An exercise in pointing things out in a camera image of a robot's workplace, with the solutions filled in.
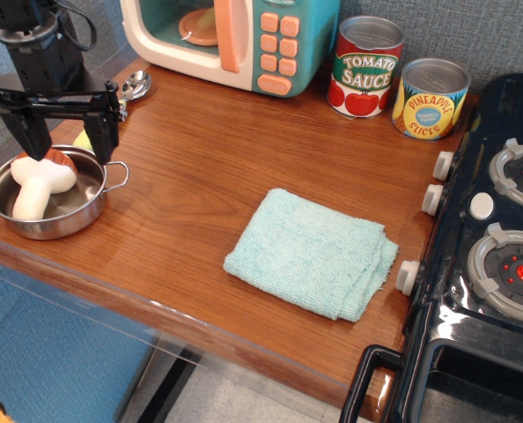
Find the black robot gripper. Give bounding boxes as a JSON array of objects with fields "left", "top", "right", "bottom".
[{"left": 0, "top": 24, "right": 127, "bottom": 165}]

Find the plush brown white mushroom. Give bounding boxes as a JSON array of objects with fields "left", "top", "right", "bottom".
[{"left": 11, "top": 148, "right": 77, "bottom": 220}]

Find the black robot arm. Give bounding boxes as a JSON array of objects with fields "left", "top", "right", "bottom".
[{"left": 0, "top": 1, "right": 126, "bottom": 165}]

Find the small metal pot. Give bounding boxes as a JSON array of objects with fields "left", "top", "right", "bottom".
[{"left": 0, "top": 145, "right": 130, "bottom": 241}]

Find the clear acrylic table guard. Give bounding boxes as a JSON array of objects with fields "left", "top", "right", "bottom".
[{"left": 0, "top": 248, "right": 340, "bottom": 422}]

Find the toy microwave oven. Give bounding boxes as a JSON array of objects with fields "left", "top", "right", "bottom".
[{"left": 121, "top": 0, "right": 340, "bottom": 98}]

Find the light blue folded cloth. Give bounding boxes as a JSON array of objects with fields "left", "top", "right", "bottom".
[{"left": 224, "top": 189, "right": 399, "bottom": 323}]

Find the tomato sauce can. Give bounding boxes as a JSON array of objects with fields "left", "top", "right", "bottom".
[{"left": 328, "top": 15, "right": 405, "bottom": 118}]

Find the pineapple slices can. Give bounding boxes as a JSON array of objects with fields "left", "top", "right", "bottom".
[{"left": 392, "top": 57, "right": 471, "bottom": 140}]

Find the black toy stove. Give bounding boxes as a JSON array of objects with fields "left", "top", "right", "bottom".
[{"left": 341, "top": 73, "right": 523, "bottom": 422}]

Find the green handled metal scoop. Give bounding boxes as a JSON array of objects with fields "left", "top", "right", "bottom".
[{"left": 73, "top": 70, "right": 151, "bottom": 152}]

